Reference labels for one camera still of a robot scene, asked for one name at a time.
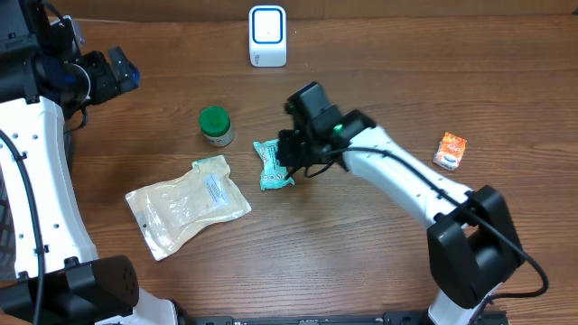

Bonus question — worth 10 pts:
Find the clear beige pouch bag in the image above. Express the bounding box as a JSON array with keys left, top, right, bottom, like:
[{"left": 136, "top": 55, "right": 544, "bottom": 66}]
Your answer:
[{"left": 126, "top": 155, "right": 251, "bottom": 261}]

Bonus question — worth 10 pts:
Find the small orange juice carton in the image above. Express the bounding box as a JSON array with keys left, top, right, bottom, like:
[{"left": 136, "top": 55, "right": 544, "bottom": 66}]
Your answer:
[{"left": 433, "top": 132, "right": 467, "bottom": 171}]

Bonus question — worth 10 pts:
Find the green lid jar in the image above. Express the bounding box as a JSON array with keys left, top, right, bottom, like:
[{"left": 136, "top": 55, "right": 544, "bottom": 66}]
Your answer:
[{"left": 199, "top": 106, "right": 234, "bottom": 147}]

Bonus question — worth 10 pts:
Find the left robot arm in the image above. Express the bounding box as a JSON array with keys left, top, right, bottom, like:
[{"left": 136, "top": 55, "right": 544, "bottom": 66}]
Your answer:
[{"left": 1, "top": 0, "right": 181, "bottom": 324}]

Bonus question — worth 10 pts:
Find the white barcode scanner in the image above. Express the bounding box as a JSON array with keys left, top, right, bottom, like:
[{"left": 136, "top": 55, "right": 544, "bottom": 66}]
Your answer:
[{"left": 248, "top": 5, "right": 287, "bottom": 68}]

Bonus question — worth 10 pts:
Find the teal snack pack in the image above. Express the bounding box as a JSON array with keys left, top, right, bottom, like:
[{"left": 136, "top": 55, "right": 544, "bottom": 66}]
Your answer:
[{"left": 253, "top": 139, "right": 295, "bottom": 190}]

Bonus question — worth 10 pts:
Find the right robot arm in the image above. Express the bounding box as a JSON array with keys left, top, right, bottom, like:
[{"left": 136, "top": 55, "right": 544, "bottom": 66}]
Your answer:
[{"left": 277, "top": 82, "right": 523, "bottom": 324}]

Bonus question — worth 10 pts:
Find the dark plastic mesh basket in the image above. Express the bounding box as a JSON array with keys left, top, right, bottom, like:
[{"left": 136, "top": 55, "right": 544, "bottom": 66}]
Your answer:
[{"left": 1, "top": 127, "right": 82, "bottom": 279}]

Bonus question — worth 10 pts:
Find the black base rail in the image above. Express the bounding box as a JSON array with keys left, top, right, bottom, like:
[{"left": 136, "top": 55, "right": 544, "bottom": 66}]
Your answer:
[{"left": 188, "top": 311, "right": 431, "bottom": 325}]

